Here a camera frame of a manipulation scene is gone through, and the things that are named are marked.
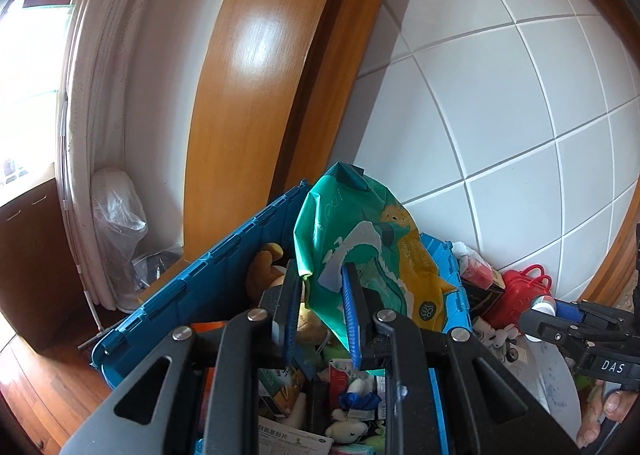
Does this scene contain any blue and white medicine box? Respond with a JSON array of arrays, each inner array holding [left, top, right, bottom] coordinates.
[[255, 415, 335, 455]]

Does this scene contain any fan wrapped in plastic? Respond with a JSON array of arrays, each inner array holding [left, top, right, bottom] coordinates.
[[89, 167, 151, 314]]

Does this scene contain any white padded headboard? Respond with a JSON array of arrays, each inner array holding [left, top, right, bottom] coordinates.
[[345, 0, 640, 304]]

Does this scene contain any person's right hand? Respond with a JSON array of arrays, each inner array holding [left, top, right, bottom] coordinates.
[[575, 380, 631, 451]]

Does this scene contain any brown bear plush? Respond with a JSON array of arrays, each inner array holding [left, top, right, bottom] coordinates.
[[244, 242, 331, 349]]

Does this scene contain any green wet wipes pack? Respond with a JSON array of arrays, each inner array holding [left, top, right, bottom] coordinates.
[[292, 162, 459, 349]]

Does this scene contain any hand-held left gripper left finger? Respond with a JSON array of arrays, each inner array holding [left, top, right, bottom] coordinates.
[[60, 260, 305, 455]]

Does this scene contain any blue plastic crate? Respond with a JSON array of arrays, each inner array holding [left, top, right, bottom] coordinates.
[[90, 179, 474, 455]]

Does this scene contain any small white bear plush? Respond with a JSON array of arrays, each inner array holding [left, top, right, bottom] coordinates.
[[324, 377, 386, 445]]

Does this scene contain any brown wooden cabinet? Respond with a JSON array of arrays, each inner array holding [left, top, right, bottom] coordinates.
[[0, 162, 96, 354]]

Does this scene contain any red hard-shell suitcase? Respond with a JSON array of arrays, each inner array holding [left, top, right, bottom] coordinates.
[[482, 263, 555, 336]]

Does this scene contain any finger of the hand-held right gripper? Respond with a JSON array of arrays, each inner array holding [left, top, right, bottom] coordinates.
[[554, 300, 640, 331], [520, 310, 627, 351]]

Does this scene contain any black umbrella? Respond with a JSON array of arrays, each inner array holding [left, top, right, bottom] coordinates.
[[305, 379, 331, 432]]

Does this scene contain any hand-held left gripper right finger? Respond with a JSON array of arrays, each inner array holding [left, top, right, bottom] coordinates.
[[341, 262, 581, 455]]

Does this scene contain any black gift box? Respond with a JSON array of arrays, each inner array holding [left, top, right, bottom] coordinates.
[[464, 279, 507, 324]]

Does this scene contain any red tissue pack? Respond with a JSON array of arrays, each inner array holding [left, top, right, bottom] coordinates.
[[327, 357, 362, 386]]

